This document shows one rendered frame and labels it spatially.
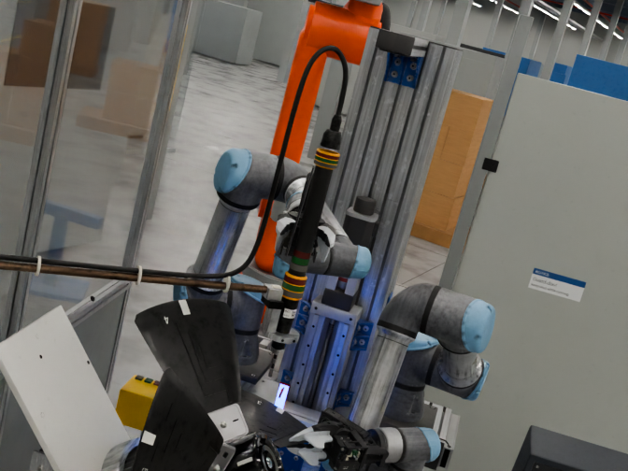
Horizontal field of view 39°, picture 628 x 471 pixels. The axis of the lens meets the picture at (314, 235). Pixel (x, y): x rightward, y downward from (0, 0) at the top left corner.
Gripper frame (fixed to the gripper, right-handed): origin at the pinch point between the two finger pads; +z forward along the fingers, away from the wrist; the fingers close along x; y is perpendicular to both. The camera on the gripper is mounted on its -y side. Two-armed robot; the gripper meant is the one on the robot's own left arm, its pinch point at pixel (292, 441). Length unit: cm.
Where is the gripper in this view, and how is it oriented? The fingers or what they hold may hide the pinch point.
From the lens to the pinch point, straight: 191.0
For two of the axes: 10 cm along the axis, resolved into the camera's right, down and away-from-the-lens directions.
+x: -2.9, 9.0, 3.3
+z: -8.6, -1.0, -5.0
